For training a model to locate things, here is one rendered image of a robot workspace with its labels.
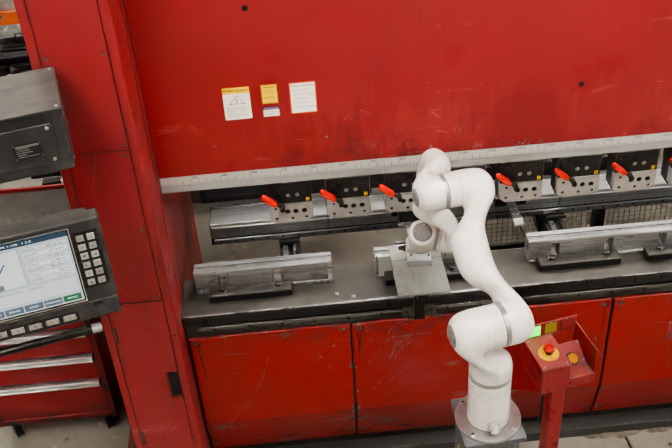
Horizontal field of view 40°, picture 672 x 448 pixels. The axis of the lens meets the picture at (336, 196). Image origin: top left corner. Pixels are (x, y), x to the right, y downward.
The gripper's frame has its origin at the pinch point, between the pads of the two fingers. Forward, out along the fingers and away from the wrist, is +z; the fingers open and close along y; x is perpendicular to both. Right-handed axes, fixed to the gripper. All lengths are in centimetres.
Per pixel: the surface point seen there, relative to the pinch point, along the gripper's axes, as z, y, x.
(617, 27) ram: -46, -61, -62
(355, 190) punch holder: -12.1, 22.0, -18.7
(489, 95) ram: -34, -22, -45
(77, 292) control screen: -55, 101, 23
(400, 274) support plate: 2.1, 6.8, 7.9
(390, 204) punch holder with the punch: -6.1, 10.1, -15.2
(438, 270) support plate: 3.2, -6.5, 6.3
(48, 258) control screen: -67, 106, 15
